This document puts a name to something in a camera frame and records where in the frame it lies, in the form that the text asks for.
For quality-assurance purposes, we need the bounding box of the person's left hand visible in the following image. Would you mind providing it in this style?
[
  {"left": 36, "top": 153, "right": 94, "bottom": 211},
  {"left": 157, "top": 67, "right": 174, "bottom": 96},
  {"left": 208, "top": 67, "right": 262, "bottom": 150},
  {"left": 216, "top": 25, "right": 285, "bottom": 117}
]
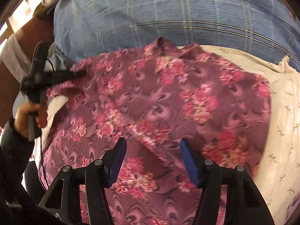
[{"left": 14, "top": 101, "right": 48, "bottom": 139}]

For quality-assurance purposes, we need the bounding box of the brown wooden bed frame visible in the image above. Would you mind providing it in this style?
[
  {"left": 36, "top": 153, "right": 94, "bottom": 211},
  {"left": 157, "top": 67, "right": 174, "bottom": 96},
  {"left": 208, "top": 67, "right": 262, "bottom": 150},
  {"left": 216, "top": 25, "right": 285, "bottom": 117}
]
[{"left": 1, "top": 15, "right": 54, "bottom": 128}]

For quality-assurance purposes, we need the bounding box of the cream leaf-print blanket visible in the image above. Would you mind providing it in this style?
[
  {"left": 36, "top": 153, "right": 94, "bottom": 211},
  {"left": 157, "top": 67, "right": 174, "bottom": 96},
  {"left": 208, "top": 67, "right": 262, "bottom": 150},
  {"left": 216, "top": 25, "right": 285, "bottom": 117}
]
[{"left": 32, "top": 45, "right": 300, "bottom": 225}]

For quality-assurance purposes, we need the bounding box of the maroon floral garment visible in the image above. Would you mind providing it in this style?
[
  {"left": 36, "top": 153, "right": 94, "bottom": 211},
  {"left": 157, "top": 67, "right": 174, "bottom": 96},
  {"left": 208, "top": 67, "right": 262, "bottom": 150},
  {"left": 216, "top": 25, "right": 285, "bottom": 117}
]
[{"left": 38, "top": 36, "right": 272, "bottom": 225}]

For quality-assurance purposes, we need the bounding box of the blue plaid bed sheet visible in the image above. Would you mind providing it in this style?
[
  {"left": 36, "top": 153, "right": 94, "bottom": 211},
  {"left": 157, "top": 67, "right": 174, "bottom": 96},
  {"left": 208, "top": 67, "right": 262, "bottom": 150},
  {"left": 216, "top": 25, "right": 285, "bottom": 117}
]
[{"left": 54, "top": 0, "right": 299, "bottom": 69}]

